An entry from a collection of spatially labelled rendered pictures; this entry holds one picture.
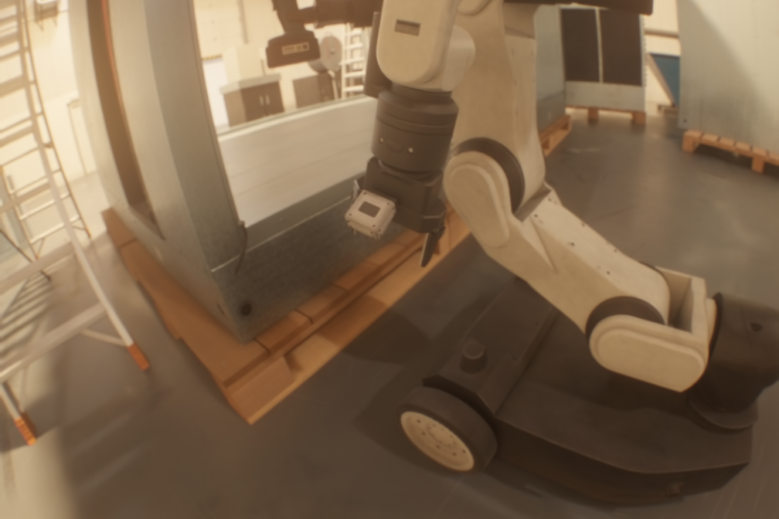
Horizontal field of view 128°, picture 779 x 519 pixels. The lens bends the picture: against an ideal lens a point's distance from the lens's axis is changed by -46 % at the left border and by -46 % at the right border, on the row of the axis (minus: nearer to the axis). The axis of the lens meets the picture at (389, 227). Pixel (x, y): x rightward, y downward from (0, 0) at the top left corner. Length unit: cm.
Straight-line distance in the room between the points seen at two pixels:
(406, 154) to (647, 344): 44
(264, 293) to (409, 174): 53
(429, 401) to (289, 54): 69
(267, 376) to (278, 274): 24
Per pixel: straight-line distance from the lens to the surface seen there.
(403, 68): 32
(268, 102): 605
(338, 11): 76
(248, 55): 608
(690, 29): 384
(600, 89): 466
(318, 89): 679
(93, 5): 172
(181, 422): 101
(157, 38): 69
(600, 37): 467
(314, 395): 90
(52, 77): 1155
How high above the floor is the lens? 68
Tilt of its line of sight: 25 degrees down
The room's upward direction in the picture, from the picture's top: 8 degrees counter-clockwise
